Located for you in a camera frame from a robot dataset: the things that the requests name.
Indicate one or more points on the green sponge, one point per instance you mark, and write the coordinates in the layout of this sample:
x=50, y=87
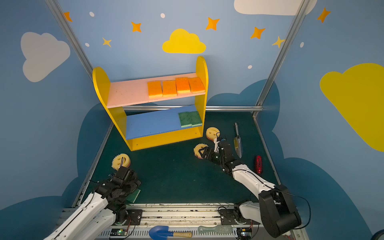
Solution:
x=133, y=197
x=195, y=119
x=185, y=119

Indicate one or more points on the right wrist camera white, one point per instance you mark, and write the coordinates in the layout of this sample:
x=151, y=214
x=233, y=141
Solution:
x=216, y=142

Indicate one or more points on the yellow smiley sponge centre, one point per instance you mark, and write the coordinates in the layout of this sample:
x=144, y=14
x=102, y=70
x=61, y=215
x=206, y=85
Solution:
x=198, y=149

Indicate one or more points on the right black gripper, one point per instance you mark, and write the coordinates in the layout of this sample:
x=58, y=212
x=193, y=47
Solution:
x=214, y=154

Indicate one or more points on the yellow shelf with pink and blue boards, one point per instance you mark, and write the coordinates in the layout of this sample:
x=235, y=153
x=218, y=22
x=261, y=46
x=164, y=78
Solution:
x=155, y=128

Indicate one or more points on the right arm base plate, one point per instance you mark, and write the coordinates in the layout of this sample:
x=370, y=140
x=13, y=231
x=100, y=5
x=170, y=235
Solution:
x=232, y=217

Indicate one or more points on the red bottle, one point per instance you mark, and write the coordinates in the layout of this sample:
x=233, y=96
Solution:
x=258, y=165

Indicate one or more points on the circuit board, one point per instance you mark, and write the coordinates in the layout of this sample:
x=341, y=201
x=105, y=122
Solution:
x=118, y=234
x=244, y=234

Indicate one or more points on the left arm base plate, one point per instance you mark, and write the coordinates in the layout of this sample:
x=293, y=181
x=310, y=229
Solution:
x=130, y=216

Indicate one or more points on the yellow smiley sponge near shelf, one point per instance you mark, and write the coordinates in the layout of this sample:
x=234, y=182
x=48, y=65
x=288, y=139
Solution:
x=212, y=133

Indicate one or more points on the yellow smiley sponge left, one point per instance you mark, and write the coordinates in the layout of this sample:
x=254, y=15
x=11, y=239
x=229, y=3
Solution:
x=121, y=160

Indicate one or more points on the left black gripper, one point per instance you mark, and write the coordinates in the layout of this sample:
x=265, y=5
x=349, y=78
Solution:
x=122, y=173

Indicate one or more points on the metal trowel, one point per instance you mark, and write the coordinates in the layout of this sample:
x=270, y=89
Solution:
x=237, y=142

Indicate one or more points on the left circuit board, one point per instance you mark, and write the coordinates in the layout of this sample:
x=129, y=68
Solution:
x=118, y=234

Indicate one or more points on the orange sponge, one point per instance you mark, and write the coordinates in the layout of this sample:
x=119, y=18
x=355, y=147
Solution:
x=183, y=86
x=196, y=85
x=155, y=90
x=169, y=89

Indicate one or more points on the aluminium frame rail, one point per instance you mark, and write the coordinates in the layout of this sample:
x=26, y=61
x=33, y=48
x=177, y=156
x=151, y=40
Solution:
x=147, y=108

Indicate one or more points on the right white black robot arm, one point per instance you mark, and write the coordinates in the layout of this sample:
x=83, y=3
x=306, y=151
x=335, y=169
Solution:
x=276, y=209

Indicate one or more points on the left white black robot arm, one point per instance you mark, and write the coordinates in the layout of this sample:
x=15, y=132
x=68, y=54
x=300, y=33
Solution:
x=105, y=206

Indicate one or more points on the right circuit board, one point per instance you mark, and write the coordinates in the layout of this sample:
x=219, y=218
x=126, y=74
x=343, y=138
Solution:
x=244, y=234

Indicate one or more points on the blue toy shovel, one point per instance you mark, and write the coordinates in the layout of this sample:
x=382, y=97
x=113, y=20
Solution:
x=162, y=233

